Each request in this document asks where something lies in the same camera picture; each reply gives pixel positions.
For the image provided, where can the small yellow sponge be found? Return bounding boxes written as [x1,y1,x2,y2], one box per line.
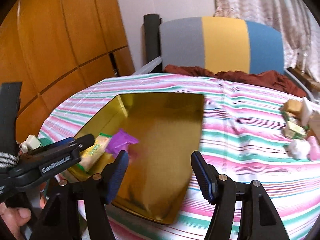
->
[283,99,302,116]

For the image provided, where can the pink plastic item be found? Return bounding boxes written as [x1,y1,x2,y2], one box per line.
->
[308,136,320,161]

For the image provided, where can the pink patterned curtain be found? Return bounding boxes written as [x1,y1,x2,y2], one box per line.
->
[215,0,319,81]

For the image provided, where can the white plastic bag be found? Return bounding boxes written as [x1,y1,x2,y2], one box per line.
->
[287,139,311,160]

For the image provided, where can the grey yellow blue headboard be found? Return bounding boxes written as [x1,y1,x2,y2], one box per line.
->
[159,17,285,74]

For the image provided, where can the dark red blanket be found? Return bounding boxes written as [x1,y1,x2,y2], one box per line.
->
[163,64,307,98]

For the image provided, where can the white bottle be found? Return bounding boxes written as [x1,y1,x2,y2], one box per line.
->
[300,97,313,127]

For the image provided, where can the wooden wardrobe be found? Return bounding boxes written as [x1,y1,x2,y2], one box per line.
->
[1,0,135,142]

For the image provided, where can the purple snack packet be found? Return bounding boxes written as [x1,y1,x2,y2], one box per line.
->
[105,129,139,158]

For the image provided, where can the black bed post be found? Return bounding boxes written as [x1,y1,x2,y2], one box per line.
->
[143,14,162,63]

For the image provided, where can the striped pink green bedsheet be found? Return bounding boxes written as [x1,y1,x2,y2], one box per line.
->
[39,74,319,239]

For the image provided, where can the green yellow cracker packet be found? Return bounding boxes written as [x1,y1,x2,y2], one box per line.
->
[77,133,112,172]

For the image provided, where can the green white small box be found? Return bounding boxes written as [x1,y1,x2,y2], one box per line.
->
[284,121,306,140]

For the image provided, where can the gold metal tin box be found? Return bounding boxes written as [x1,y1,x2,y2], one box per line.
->
[77,92,204,225]

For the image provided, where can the beige cardboard box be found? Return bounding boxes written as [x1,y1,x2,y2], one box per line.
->
[308,112,320,140]

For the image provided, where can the person's left hand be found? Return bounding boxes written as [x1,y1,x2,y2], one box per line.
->
[0,179,48,239]

